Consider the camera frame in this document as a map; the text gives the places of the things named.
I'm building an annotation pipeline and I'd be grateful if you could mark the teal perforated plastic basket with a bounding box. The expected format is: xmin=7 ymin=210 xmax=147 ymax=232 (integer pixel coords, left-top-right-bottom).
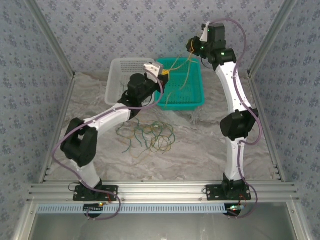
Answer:
xmin=154 ymin=57 xmax=206 ymax=112

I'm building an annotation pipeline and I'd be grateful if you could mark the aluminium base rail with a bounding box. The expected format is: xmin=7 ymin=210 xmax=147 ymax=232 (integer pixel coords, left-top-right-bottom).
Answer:
xmin=26 ymin=181 xmax=300 ymax=202

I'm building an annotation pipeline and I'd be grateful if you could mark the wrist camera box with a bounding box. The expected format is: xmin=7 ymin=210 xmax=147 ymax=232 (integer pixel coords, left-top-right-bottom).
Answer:
xmin=143 ymin=62 xmax=164 ymax=79
xmin=199 ymin=21 xmax=211 ymax=42

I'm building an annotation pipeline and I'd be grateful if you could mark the white perforated plastic basket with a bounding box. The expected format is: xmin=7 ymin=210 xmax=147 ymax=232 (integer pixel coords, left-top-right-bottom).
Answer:
xmin=104 ymin=57 xmax=156 ymax=106

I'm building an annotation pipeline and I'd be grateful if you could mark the thin red wire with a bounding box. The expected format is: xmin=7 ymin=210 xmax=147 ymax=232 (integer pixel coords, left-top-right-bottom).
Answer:
xmin=238 ymin=195 xmax=249 ymax=209
xmin=103 ymin=191 xmax=119 ymax=204

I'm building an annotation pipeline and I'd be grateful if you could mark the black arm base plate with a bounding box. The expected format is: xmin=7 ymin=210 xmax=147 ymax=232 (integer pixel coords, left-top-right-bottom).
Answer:
xmin=205 ymin=184 xmax=252 ymax=201
xmin=72 ymin=185 xmax=119 ymax=202

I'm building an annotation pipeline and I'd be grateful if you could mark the white slotted cable duct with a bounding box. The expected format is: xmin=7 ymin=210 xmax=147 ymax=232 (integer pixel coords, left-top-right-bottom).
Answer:
xmin=37 ymin=202 xmax=226 ymax=215

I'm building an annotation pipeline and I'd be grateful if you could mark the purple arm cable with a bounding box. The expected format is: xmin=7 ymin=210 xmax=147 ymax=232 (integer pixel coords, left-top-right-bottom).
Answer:
xmin=51 ymin=69 xmax=122 ymax=221
xmin=209 ymin=17 xmax=264 ymax=220

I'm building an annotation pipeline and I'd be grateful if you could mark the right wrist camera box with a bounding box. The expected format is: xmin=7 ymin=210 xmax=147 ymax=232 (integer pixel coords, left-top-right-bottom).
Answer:
xmin=199 ymin=21 xmax=211 ymax=42

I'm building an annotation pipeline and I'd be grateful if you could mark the grey metal shelf panel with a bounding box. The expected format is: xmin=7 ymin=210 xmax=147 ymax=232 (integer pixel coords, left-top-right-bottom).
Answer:
xmin=14 ymin=202 xmax=309 ymax=240

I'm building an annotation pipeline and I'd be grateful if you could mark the green and yellow string tangle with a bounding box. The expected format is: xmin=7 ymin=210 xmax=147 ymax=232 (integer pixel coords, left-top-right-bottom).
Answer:
xmin=146 ymin=135 xmax=174 ymax=155

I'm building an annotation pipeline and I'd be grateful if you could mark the aluminium side rail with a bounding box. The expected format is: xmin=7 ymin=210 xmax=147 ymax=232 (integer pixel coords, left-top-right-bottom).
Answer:
xmin=38 ymin=72 xmax=76 ymax=184
xmin=246 ymin=71 xmax=287 ymax=183

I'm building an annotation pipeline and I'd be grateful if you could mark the aluminium frame post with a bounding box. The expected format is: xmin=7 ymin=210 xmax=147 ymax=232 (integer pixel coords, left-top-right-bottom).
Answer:
xmin=246 ymin=0 xmax=299 ymax=76
xmin=24 ymin=0 xmax=77 ymax=79

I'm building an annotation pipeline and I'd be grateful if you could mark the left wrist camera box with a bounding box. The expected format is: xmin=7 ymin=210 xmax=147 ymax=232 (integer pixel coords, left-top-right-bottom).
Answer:
xmin=143 ymin=62 xmax=164 ymax=79

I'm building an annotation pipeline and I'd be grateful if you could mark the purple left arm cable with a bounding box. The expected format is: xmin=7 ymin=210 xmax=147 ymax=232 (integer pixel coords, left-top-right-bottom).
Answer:
xmin=51 ymin=69 xmax=122 ymax=221

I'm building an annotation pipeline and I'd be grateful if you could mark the small black circuit board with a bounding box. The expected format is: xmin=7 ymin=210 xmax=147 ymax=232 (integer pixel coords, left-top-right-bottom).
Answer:
xmin=225 ymin=204 xmax=246 ymax=217
xmin=83 ymin=203 xmax=105 ymax=213

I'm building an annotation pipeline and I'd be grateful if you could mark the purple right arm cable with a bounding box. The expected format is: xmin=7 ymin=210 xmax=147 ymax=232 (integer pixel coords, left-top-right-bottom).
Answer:
xmin=209 ymin=17 xmax=264 ymax=220

